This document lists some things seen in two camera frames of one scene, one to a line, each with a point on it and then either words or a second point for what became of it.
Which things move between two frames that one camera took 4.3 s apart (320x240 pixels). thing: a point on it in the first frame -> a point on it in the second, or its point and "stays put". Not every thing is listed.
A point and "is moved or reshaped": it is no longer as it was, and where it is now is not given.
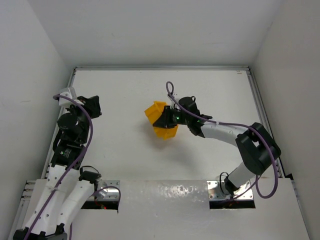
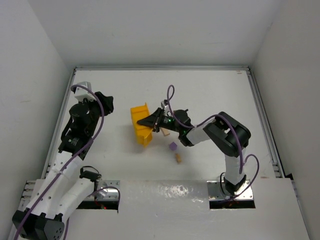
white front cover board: (179, 210) stays put
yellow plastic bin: (153, 113) is moved or reshaped
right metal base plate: (217, 190) stays put
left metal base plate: (109, 193) stays put
